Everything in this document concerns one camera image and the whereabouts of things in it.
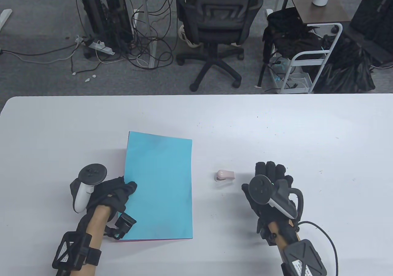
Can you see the person's right hand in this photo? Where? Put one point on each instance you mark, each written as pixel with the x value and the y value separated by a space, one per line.
pixel 270 171

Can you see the person's left hand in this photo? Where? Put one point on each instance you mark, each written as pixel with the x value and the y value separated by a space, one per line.
pixel 113 196

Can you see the pale pink stapler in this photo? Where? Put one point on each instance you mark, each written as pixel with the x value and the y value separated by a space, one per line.
pixel 225 175

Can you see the cyan paper document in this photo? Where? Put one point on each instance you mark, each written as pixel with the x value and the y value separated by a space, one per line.
pixel 159 180

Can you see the person's left forearm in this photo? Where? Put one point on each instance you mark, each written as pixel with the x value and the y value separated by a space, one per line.
pixel 98 223

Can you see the white and black controller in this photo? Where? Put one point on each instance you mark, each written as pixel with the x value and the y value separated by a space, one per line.
pixel 261 190
pixel 92 173

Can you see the black wrist tracker box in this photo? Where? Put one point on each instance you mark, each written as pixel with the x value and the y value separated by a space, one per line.
pixel 69 250
pixel 302 257

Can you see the black plastic bag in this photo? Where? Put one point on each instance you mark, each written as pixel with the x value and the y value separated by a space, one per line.
pixel 347 70

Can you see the black backpack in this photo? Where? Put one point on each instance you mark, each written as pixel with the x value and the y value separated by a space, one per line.
pixel 285 33

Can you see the white power strip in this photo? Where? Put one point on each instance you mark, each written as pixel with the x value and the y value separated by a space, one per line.
pixel 101 47

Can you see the black mesh office chair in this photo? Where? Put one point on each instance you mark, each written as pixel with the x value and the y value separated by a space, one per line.
pixel 218 15

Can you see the white cart with brown top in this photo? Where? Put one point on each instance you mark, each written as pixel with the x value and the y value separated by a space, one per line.
pixel 319 12

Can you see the black computer tower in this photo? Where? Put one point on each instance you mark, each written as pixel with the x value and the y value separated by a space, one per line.
pixel 104 12

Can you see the white metal desk leg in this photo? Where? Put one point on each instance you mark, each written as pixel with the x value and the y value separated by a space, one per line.
pixel 146 12

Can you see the black equipment case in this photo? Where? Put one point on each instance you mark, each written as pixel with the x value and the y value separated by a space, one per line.
pixel 374 12

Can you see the white desk foot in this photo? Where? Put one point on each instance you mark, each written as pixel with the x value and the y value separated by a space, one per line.
pixel 4 16

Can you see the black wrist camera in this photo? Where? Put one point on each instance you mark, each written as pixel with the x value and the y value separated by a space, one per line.
pixel 126 222

